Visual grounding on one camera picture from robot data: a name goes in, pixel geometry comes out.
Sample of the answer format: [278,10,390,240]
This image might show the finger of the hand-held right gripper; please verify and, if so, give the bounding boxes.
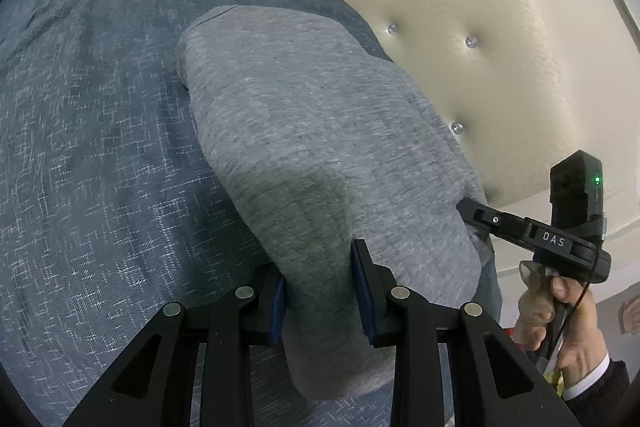
[456,198,531,250]

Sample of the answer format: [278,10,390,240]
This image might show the grey knit sweater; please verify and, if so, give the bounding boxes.
[175,5,493,400]

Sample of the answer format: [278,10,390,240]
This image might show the person's right hand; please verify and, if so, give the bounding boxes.
[515,259,612,400]

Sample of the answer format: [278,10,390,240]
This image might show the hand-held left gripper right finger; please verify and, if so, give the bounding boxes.
[350,238,581,427]

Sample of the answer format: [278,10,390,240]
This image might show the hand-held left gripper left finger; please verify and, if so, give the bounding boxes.
[62,263,288,427]

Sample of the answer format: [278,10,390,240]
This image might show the person's right forearm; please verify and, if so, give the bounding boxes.
[560,354,632,427]

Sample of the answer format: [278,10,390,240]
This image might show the bed with blue patterned sheet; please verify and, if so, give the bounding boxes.
[0,0,503,427]

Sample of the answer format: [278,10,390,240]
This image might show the cream tufted headboard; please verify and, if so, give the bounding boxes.
[260,0,640,238]

